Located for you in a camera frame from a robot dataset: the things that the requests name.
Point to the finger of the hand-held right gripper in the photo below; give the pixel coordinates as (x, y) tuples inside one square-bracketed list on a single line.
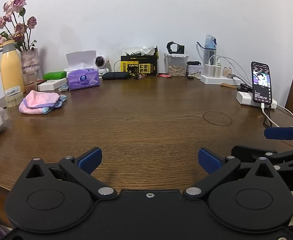
[(279, 133), (251, 152)]

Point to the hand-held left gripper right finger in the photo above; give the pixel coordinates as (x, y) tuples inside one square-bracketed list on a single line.
[(209, 160)]

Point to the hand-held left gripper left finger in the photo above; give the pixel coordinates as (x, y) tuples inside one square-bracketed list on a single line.
[(90, 160)]

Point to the pastel pink blue purple garment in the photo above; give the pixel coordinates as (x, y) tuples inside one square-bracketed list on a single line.
[(39, 100)]

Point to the white power bank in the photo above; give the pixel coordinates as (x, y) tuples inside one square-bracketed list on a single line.
[(244, 97)]

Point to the black smartphone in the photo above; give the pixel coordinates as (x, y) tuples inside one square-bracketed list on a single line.
[(261, 85)]

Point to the brown paper strip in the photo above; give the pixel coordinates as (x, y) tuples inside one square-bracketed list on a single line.
[(230, 85)]

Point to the small clear packet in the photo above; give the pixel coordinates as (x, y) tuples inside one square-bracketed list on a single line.
[(63, 88)]

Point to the beige plug adapter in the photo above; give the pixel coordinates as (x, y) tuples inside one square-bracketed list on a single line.
[(227, 72)]

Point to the white power strip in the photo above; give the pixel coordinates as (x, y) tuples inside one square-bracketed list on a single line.
[(211, 80)]

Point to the purple tissue box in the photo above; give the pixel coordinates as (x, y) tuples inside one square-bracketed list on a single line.
[(82, 80)]

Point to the white flat box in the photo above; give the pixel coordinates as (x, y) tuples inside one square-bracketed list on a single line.
[(51, 85)]

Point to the white charger plug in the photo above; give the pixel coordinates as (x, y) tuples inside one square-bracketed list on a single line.
[(209, 70), (217, 71)]

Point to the dark blue pouch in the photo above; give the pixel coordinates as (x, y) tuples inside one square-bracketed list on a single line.
[(115, 75)]

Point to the white tin with dark lid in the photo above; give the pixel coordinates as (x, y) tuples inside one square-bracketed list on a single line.
[(194, 70)]

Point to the green package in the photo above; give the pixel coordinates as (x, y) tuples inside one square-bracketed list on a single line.
[(54, 75)]

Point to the red packet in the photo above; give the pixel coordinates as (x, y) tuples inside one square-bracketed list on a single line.
[(164, 75)]

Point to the clear container of nuts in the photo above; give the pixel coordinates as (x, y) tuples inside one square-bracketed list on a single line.
[(176, 70)]

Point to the orange snack wrappers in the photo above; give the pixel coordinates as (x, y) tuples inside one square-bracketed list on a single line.
[(140, 77)]

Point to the clear glass cup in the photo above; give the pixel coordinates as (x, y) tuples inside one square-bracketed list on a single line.
[(30, 82)]

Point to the black yellow cardboard box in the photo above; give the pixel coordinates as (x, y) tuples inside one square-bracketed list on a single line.
[(146, 67)]

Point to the blue water bottle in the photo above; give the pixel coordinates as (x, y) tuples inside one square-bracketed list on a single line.
[(210, 42)]

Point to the black green foil bag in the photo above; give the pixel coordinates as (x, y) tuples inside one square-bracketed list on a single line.
[(156, 53)]

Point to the black watch on stand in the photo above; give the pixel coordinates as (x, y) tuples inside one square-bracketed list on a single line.
[(172, 47)]

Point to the yellow thermos jug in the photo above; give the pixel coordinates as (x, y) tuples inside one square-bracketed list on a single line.
[(11, 67)]

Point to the crumpled white plastic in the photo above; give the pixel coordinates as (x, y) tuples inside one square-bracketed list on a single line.
[(147, 50)]

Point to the dried pink roses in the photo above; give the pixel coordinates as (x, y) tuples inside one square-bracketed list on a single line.
[(19, 2)]

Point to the white security camera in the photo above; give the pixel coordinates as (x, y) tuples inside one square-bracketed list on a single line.
[(100, 61)]

